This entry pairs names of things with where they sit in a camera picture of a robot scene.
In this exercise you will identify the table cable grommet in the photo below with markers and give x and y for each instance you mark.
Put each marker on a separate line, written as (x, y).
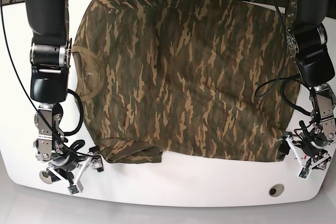
(276, 190)
(47, 177)

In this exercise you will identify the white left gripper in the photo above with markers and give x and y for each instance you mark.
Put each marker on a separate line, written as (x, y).
(307, 161)

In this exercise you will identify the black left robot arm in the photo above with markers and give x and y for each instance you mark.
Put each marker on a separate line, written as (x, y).
(307, 42)

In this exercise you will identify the camouflage t-shirt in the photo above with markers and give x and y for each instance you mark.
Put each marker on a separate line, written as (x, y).
(186, 76)

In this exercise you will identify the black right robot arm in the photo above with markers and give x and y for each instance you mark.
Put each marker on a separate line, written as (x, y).
(50, 64)

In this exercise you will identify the left table cable grommet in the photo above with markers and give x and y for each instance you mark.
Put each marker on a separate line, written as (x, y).
(47, 177)

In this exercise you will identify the right table cable grommet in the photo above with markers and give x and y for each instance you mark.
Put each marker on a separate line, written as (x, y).
(276, 190)

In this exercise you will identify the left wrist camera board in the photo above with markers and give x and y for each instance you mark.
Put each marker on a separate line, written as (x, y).
(304, 173)

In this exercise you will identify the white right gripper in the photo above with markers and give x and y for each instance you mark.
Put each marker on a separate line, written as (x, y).
(73, 168)

